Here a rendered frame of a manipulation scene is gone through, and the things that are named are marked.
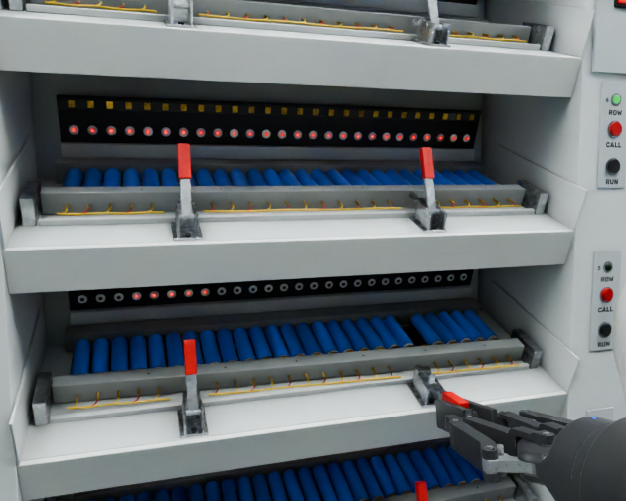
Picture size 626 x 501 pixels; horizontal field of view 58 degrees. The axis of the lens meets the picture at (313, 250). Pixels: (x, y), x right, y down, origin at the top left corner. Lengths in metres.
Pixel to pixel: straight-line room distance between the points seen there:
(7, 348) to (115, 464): 0.15
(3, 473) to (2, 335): 0.13
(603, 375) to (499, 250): 0.22
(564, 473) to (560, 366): 0.33
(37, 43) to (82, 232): 0.17
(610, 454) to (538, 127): 0.48
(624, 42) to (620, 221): 0.21
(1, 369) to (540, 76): 0.63
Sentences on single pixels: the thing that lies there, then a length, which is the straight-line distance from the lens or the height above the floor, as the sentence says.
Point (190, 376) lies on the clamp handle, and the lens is 0.60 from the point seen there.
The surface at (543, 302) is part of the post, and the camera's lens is 0.79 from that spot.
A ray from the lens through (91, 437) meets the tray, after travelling 0.62.
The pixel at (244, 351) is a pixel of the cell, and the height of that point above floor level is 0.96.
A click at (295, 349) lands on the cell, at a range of 0.69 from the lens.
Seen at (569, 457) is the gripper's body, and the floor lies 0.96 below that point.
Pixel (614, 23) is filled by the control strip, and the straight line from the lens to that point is 0.78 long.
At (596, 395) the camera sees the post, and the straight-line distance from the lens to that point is 0.80.
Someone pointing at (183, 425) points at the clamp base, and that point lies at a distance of 0.61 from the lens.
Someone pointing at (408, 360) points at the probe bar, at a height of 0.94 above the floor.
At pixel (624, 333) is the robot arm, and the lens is 0.27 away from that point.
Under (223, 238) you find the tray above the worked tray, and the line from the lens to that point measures 0.56.
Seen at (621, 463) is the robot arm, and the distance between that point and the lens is 0.41.
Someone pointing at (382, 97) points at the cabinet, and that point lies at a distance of 0.83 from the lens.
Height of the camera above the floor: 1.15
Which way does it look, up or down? 6 degrees down
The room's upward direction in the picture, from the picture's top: straight up
